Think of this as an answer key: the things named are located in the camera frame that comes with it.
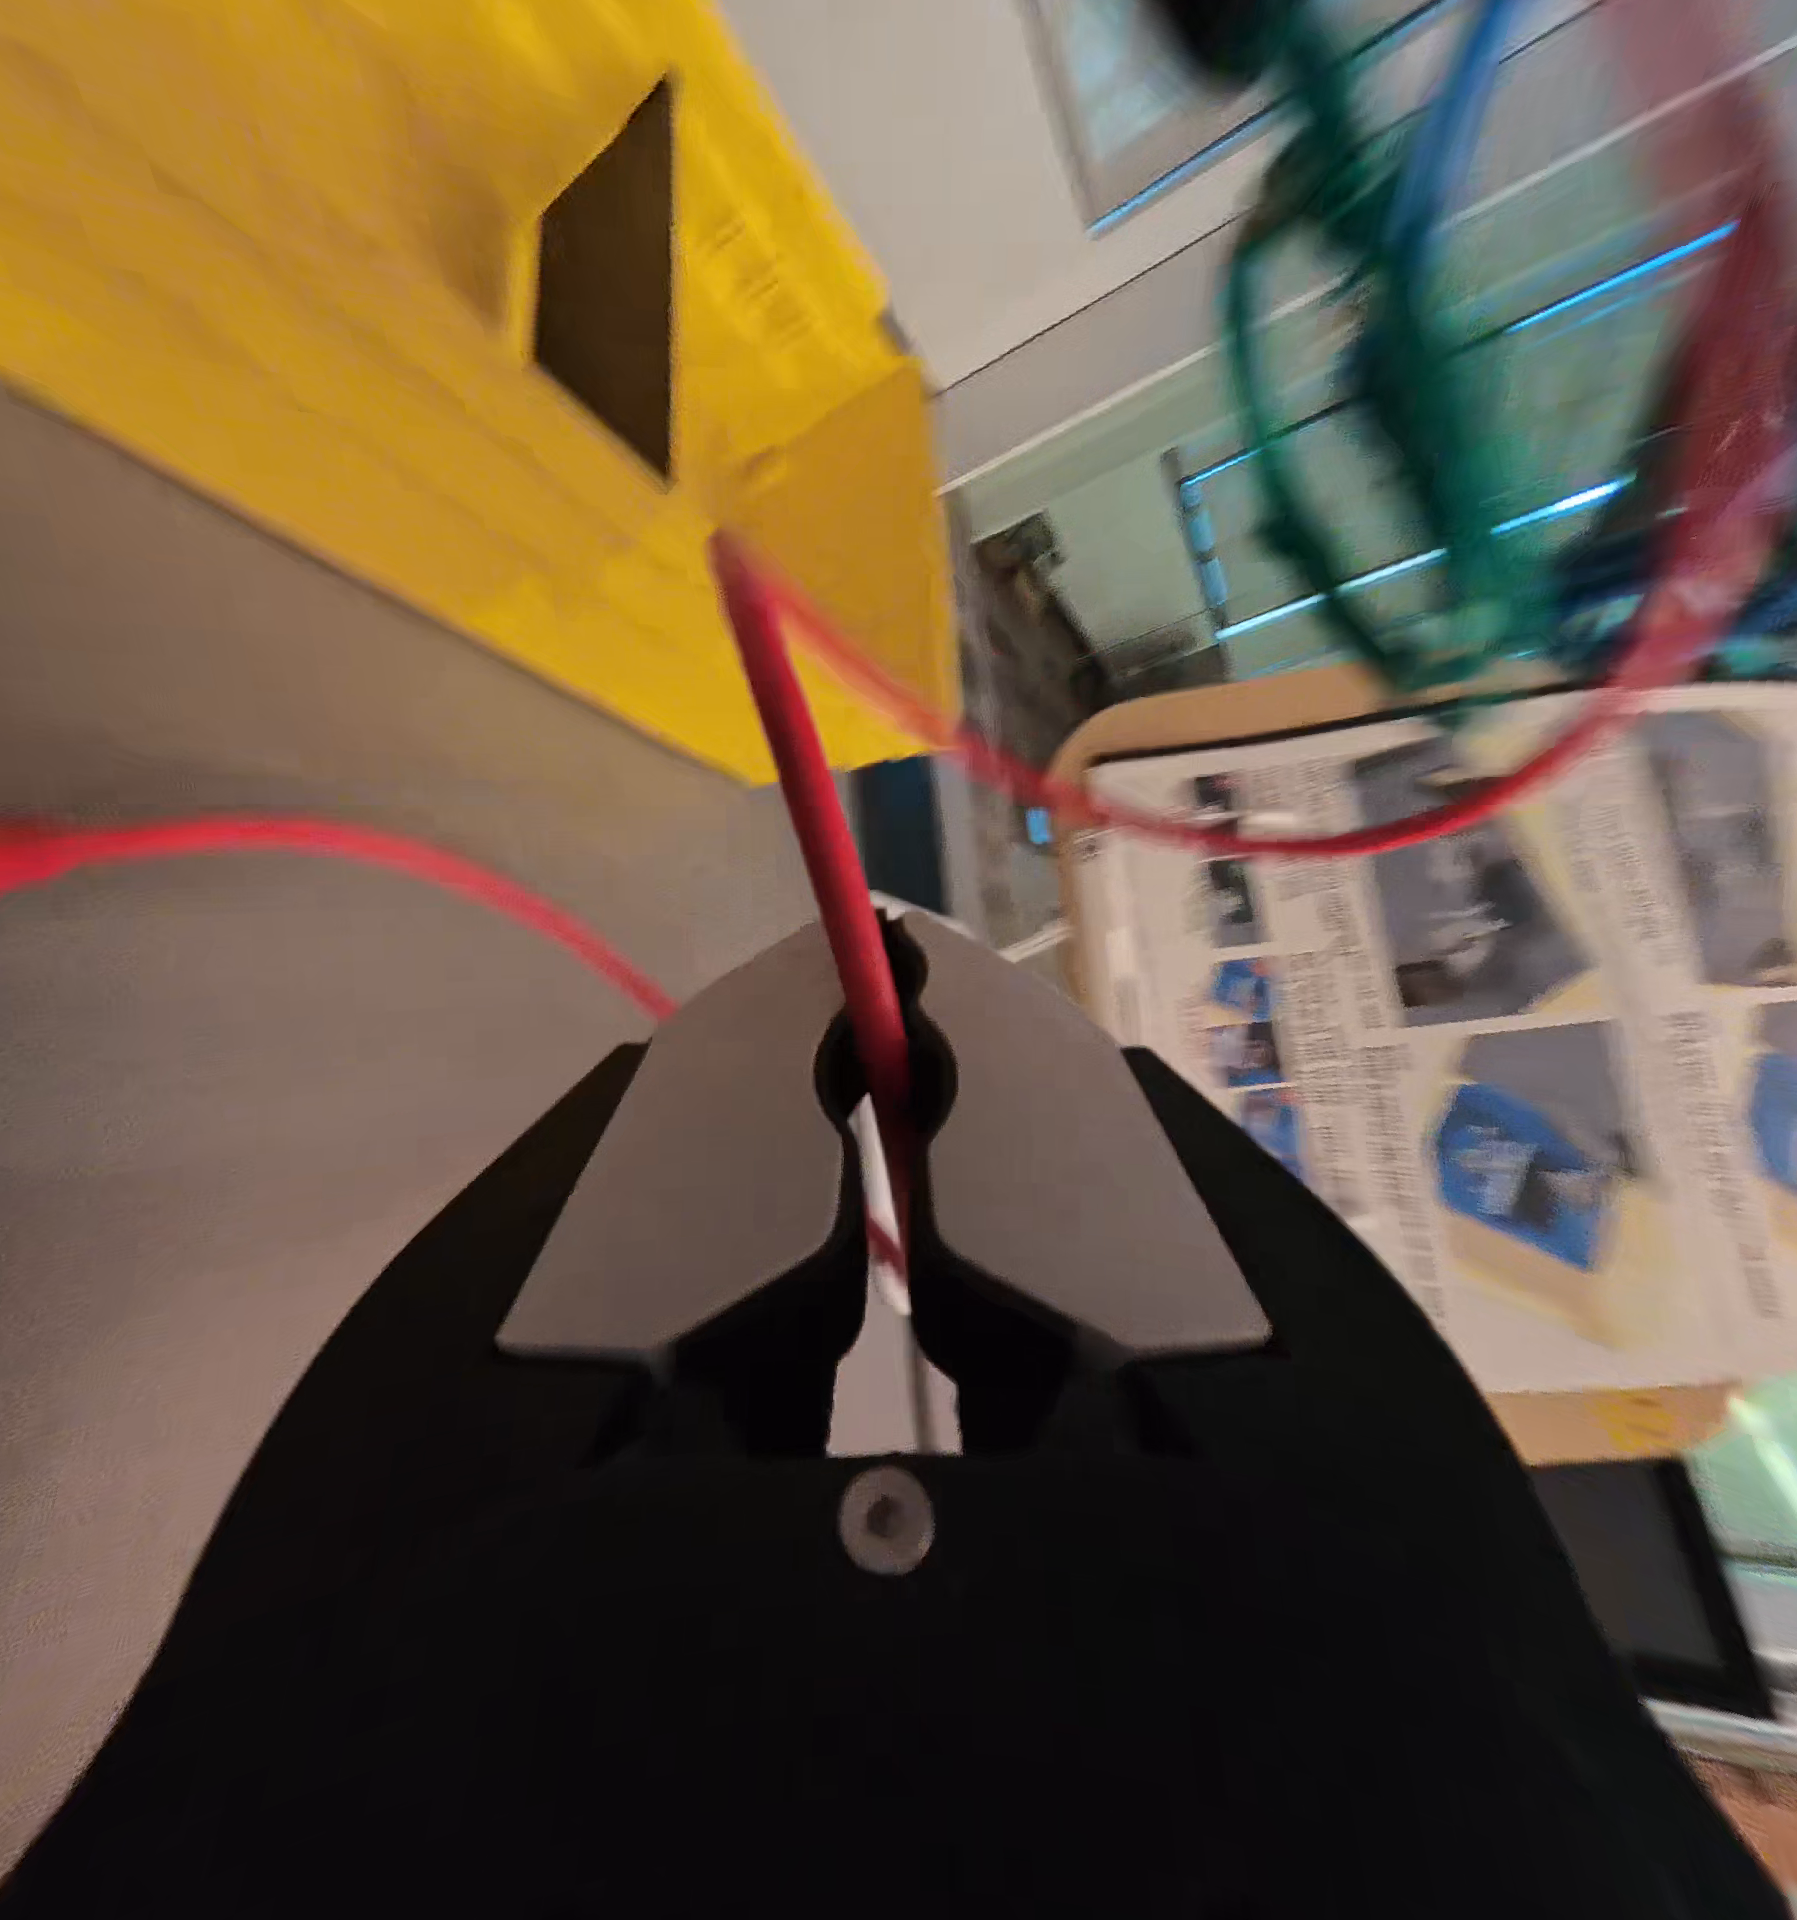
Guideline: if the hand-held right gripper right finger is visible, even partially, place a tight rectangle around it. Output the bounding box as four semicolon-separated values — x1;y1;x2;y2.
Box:
888;903;1277;1355

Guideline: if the black bin divider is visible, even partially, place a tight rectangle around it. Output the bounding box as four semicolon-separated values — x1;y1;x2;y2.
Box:
534;73;678;484

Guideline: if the blue ethernet cable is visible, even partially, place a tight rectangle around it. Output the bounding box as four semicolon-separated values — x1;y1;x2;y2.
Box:
1369;0;1797;678

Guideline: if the green ethernet cable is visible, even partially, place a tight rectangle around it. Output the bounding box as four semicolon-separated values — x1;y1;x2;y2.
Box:
1220;0;1566;711

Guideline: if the instruction sheet on wooden board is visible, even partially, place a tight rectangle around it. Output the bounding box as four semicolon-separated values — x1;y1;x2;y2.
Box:
1055;667;1797;1469

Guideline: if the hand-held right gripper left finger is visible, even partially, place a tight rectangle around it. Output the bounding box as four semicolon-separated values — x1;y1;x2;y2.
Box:
492;918;857;1358

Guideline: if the red ethernet cable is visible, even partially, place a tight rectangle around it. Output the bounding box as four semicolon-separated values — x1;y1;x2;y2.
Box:
0;0;1797;1312

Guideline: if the yellow plastic bin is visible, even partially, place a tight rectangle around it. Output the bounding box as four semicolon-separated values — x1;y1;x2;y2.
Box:
0;0;963;786

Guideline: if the black flat screen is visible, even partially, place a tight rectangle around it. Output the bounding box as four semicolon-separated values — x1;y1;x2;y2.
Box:
1524;1459;1780;1724

